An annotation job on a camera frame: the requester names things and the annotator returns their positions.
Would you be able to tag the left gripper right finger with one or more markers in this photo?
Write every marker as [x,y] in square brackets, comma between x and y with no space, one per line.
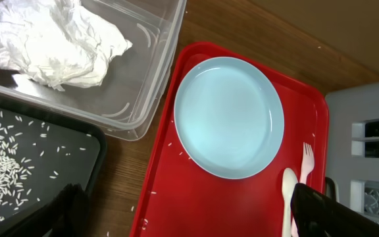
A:
[316,215]

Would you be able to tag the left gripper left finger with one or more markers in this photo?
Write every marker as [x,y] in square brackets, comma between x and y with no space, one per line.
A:
[64,216]

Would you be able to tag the white plastic spoon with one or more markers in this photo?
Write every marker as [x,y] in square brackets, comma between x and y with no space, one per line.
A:
[289,180]

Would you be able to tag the pink plastic fork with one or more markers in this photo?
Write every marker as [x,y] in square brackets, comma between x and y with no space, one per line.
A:
[307,166]

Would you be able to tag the rice and food scraps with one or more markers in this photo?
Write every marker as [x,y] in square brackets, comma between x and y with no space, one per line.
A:
[38,159]

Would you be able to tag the light blue plate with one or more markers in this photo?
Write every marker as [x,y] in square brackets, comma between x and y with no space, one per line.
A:
[229,117]

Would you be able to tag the black food waste tray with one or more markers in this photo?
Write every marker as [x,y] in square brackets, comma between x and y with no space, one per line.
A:
[34,112]

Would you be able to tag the grey dishwasher rack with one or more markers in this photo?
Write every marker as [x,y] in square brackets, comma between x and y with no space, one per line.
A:
[353,149]

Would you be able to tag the clear plastic waste bin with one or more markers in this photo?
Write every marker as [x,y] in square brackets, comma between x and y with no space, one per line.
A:
[125,103]

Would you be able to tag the crumpled white napkin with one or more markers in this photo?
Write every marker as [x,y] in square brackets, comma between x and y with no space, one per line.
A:
[57,43]

